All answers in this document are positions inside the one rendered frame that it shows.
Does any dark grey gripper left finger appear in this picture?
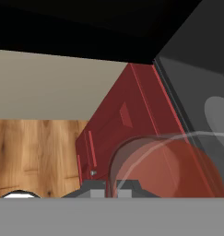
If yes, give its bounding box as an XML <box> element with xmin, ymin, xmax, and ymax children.
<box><xmin>61</xmin><ymin>179</ymin><xmax>107</xmax><ymax>199</ymax></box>

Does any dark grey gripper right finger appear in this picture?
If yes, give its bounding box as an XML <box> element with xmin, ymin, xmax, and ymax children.
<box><xmin>116</xmin><ymin>179</ymin><xmax>160</xmax><ymax>199</ymax></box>

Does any clear bowl with red food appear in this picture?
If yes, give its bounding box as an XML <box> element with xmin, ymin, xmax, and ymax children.
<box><xmin>107</xmin><ymin>131</ymin><xmax>224</xmax><ymax>199</ymax></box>

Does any red microwave door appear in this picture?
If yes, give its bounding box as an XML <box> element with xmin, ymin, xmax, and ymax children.
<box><xmin>75</xmin><ymin>63</ymin><xmax>217</xmax><ymax>198</ymax></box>

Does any grey microwave turntable plate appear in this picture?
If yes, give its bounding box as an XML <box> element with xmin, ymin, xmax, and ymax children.
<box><xmin>204</xmin><ymin>96</ymin><xmax>224</xmax><ymax>138</ymax></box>

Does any dark grey microwave oven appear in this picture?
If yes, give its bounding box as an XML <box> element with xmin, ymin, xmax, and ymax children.
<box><xmin>152</xmin><ymin>0</ymin><xmax>224</xmax><ymax>198</ymax></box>

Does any white round thing black rim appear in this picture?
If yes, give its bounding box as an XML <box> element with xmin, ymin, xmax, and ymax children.
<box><xmin>0</xmin><ymin>190</ymin><xmax>42</xmax><ymax>199</ymax></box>

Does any black overhead cupboard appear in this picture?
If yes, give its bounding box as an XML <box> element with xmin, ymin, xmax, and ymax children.
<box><xmin>0</xmin><ymin>0</ymin><xmax>204</xmax><ymax>65</ymax></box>

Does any red microwave door handle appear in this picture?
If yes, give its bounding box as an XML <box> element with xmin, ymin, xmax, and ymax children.
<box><xmin>86</xmin><ymin>130</ymin><xmax>99</xmax><ymax>170</ymax></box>

